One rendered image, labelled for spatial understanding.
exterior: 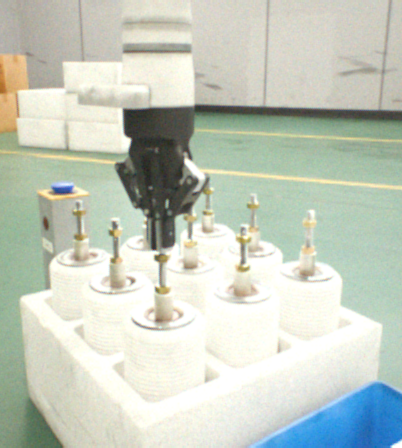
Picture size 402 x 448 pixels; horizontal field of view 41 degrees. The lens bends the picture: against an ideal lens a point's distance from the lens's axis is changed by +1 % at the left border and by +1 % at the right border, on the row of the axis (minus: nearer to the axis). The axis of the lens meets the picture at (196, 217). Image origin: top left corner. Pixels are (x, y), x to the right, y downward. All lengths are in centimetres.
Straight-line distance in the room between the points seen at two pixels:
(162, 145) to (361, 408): 45
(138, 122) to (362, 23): 532
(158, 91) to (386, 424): 54
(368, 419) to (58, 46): 689
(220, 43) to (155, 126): 570
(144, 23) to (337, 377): 51
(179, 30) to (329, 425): 51
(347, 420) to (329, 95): 522
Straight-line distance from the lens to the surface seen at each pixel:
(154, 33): 54
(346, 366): 78
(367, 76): 578
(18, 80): 480
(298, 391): 73
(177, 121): 54
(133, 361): 63
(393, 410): 80
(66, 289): 81
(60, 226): 96
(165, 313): 62
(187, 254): 77
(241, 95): 614
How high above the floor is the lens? 53
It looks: 16 degrees down
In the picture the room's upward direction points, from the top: straight up
